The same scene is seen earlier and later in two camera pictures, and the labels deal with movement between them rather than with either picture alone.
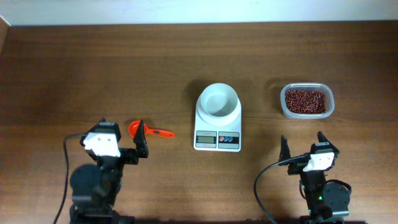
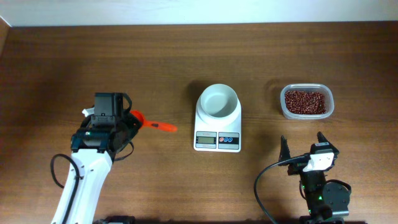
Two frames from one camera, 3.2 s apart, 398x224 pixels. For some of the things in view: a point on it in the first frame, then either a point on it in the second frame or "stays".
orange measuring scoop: x=134 y=126 -> x=155 y=125
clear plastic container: x=306 y=101 stays
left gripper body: x=129 y=157 -> x=129 y=122
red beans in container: x=307 y=101 stays
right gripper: x=298 y=168 stays
